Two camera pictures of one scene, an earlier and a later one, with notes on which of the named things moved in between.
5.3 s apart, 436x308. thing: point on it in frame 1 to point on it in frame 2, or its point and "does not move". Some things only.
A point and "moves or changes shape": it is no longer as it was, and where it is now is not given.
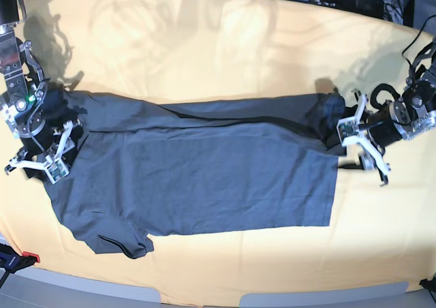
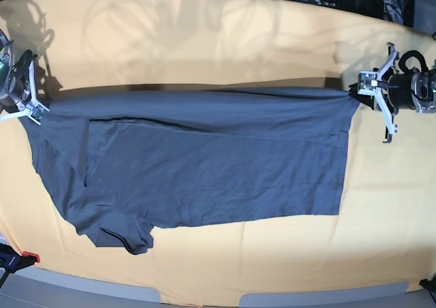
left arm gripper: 37,137 to 19,86
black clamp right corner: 430,285 does not move
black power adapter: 361,3 does not move
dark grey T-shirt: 128,169 moves or changes shape
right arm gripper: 389,123 to 414,89
